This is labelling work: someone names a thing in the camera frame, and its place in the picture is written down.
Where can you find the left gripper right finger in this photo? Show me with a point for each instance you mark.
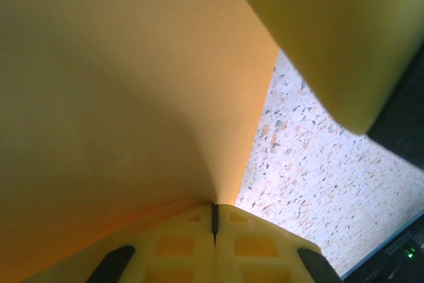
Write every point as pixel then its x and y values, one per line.
pixel 265 250

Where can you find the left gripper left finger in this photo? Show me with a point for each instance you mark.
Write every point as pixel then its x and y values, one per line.
pixel 159 250

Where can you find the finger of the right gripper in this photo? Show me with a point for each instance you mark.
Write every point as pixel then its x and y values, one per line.
pixel 331 31

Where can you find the orange paper sheet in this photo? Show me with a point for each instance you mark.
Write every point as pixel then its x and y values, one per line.
pixel 99 97

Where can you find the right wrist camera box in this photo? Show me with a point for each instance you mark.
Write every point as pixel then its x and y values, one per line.
pixel 397 256

